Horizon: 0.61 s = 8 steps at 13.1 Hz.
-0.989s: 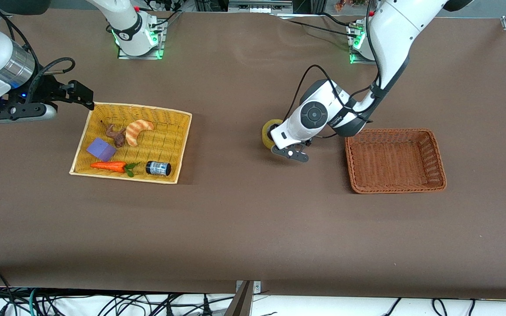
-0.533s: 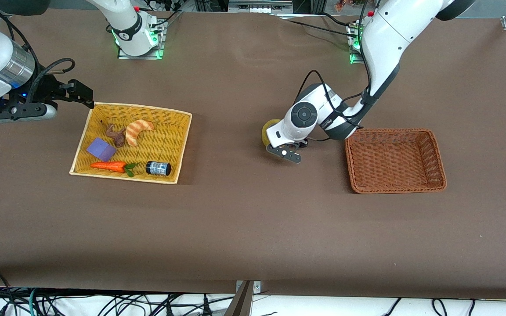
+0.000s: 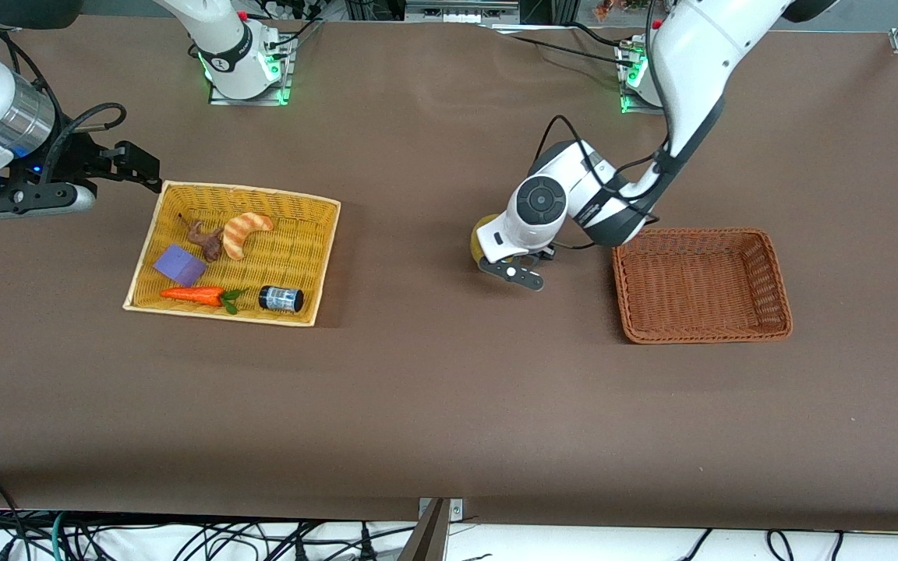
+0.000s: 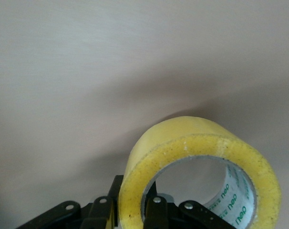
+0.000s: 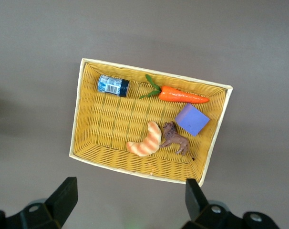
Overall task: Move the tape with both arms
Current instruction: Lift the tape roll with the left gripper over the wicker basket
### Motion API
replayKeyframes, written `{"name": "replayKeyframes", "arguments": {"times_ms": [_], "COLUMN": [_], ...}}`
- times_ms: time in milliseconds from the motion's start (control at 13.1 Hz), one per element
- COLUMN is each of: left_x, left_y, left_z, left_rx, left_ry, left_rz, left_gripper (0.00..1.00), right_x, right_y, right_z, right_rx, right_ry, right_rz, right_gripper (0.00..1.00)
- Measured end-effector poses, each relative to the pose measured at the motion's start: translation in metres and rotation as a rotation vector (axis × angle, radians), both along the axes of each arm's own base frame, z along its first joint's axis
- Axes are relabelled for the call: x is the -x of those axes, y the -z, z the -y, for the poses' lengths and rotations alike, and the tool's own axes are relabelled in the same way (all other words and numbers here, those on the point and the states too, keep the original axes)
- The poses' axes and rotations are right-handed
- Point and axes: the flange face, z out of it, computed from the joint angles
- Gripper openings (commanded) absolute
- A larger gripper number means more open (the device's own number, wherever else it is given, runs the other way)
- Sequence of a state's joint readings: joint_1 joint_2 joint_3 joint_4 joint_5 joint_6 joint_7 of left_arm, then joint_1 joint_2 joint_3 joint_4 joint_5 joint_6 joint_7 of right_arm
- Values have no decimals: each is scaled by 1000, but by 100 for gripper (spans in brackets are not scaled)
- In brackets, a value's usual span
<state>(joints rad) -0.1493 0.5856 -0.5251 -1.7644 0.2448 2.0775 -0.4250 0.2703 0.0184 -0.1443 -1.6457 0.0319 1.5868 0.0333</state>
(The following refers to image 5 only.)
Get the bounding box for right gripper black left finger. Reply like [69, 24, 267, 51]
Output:
[0, 177, 79, 229]

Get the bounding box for purple foam cube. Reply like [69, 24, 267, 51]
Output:
[175, 103, 210, 137]

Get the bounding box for brown toy lion figure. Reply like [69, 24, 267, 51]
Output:
[158, 121, 196, 161]

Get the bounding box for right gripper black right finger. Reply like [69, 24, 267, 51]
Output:
[181, 178, 281, 229]

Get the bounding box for blue-labelled jar with dark lid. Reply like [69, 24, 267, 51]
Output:
[97, 74, 130, 98]

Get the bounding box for yellow woven rectangular basket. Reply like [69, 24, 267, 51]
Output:
[69, 58, 234, 187]

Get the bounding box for orange toy carrot green leaves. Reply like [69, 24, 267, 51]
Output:
[139, 74, 210, 104]

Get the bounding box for striped toy croissant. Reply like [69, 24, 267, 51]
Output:
[125, 121, 163, 157]

